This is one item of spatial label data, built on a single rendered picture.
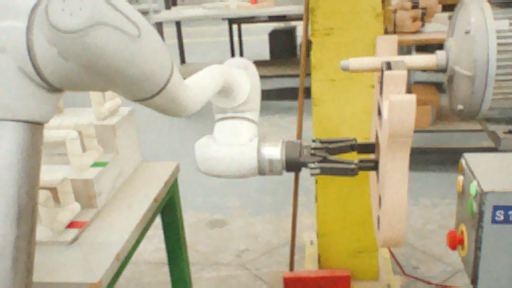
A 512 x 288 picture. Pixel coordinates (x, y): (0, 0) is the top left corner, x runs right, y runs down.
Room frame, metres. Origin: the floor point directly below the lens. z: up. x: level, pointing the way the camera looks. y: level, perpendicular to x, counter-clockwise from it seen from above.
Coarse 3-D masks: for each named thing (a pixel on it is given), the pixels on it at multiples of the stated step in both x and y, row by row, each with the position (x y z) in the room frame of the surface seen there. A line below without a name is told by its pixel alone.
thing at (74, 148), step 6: (72, 138) 1.17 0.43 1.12; (78, 138) 1.19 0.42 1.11; (66, 144) 1.18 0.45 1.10; (72, 144) 1.17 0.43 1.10; (78, 144) 1.18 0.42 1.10; (72, 150) 1.17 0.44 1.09; (78, 150) 1.18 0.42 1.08; (72, 156) 1.17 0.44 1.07; (78, 156) 1.18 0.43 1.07; (72, 162) 1.17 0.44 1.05; (78, 162) 1.17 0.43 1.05; (72, 168) 1.18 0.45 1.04
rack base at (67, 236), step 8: (56, 208) 1.16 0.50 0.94; (40, 216) 1.12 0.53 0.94; (80, 216) 1.10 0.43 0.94; (88, 216) 1.10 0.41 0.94; (40, 224) 1.08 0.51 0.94; (88, 224) 1.08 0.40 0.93; (40, 232) 1.04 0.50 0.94; (64, 232) 1.04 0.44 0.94; (72, 232) 1.03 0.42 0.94; (80, 232) 1.05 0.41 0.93; (40, 240) 1.01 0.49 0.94; (48, 240) 1.01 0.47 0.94; (56, 240) 1.00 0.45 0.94; (64, 240) 1.00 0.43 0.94; (72, 240) 1.01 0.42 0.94
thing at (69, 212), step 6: (72, 204) 1.10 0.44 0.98; (78, 204) 1.11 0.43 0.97; (66, 210) 1.07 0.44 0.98; (72, 210) 1.08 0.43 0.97; (78, 210) 1.10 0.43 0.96; (60, 216) 1.05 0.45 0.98; (66, 216) 1.05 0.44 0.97; (72, 216) 1.07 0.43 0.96; (60, 222) 1.03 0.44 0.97; (66, 222) 1.04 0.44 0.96; (54, 228) 1.01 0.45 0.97; (60, 228) 1.02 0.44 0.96
